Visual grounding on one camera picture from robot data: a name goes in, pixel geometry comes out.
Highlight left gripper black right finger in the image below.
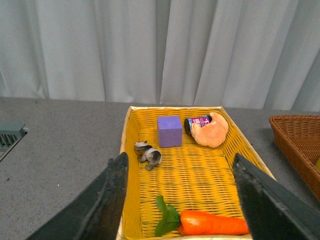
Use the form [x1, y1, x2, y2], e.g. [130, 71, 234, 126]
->
[232, 153, 320, 240]

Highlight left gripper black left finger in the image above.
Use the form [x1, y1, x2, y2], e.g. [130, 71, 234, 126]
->
[29, 152, 129, 240]

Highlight yellow packing tape roll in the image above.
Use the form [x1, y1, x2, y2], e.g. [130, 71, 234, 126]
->
[314, 157, 320, 172]

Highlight brown wicker basket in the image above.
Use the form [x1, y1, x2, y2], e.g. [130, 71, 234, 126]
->
[269, 115, 320, 199]

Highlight yellow woven basket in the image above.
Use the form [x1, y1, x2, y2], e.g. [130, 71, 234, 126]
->
[117, 106, 269, 240]

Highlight orange toy carrot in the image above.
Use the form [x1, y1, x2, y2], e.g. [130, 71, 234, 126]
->
[154, 195, 250, 237]

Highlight toy croissant bread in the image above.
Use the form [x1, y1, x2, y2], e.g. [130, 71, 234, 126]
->
[191, 112, 229, 148]

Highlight purple foam cube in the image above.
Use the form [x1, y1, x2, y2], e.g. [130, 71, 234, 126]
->
[157, 115, 183, 148]

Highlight white curtain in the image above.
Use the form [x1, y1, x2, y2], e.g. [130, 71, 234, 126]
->
[0, 0, 320, 112]

